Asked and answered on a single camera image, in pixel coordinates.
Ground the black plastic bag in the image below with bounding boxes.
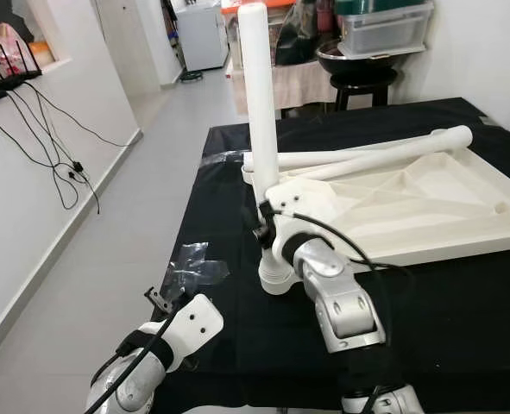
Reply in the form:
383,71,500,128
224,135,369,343
274,0,320,66

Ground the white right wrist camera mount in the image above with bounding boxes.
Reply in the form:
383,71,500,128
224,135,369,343
266,184,335,268

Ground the pink printed bag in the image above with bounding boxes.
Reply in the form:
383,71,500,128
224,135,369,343
0,23,27,77

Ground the clear plastic wrap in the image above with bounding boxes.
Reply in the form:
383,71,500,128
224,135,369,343
164,241,230,290

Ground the container with green lid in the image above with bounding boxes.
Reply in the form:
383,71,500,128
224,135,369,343
334,0,432,16

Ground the black bowl with steel rim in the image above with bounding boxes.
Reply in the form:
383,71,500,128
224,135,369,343
315,39,428,77

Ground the black router with antennas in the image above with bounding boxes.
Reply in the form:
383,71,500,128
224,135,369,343
0,39,44,103

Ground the black table cloth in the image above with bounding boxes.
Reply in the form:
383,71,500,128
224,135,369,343
151,97,510,411

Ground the black round stool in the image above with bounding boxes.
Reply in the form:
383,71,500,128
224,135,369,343
328,67,400,111

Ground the white plastic table top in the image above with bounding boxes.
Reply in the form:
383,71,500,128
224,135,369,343
242,142,510,296

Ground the white chest freezer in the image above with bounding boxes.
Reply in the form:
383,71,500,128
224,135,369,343
179,4,230,72

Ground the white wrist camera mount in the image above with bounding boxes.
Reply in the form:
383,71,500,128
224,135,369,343
266,184,335,268
164,293,224,372

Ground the clear bin with orange lid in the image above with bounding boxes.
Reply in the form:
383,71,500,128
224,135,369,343
223,0,277,66

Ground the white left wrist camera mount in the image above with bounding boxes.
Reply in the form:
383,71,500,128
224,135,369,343
164,293,224,372

